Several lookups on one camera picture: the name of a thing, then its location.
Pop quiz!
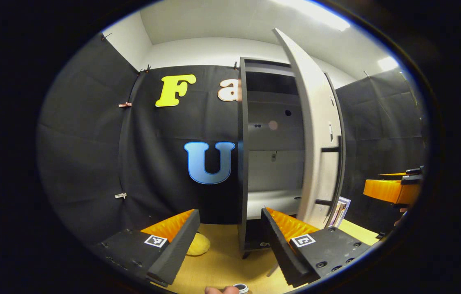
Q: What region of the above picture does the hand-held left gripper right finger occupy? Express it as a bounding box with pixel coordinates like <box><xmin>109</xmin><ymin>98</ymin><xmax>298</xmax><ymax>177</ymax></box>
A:
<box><xmin>261</xmin><ymin>207</ymin><xmax>374</xmax><ymax>288</ymax></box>

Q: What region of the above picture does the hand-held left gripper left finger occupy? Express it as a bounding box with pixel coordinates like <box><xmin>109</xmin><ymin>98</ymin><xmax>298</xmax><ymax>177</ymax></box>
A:
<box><xmin>92</xmin><ymin>209</ymin><xmax>201</xmax><ymax>287</ymax></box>

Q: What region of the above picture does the grey cabinet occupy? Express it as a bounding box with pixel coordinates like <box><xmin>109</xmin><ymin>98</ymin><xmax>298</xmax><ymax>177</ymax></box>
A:
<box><xmin>237</xmin><ymin>57</ymin><xmax>346</xmax><ymax>258</ymax></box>

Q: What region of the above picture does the yellow bumpy fruit toy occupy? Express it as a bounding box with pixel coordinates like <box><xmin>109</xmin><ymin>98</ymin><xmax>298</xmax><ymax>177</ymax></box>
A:
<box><xmin>186</xmin><ymin>233</ymin><xmax>210</xmax><ymax>256</ymax></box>

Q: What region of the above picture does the stack of books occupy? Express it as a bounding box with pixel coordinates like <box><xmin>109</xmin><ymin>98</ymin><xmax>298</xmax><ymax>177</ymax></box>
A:
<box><xmin>329</xmin><ymin>197</ymin><xmax>351</xmax><ymax>228</ymax></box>

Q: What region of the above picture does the small ceiling light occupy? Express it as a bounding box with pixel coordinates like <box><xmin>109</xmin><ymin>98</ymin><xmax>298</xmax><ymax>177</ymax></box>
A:
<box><xmin>378</xmin><ymin>56</ymin><xmax>399</xmax><ymax>72</ymax></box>

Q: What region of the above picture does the black backdrop cloth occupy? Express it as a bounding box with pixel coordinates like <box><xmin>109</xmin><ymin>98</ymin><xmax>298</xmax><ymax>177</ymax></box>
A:
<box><xmin>36</xmin><ymin>33</ymin><xmax>429</xmax><ymax>245</ymax></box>

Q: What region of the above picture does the long ceiling light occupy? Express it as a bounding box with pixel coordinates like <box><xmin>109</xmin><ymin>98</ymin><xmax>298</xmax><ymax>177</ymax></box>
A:
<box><xmin>271</xmin><ymin>0</ymin><xmax>351</xmax><ymax>31</ymax></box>

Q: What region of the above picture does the black door handle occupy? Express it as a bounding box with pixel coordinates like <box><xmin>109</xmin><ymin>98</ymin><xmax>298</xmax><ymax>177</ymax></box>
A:
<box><xmin>316</xmin><ymin>136</ymin><xmax>343</xmax><ymax>207</ymax></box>

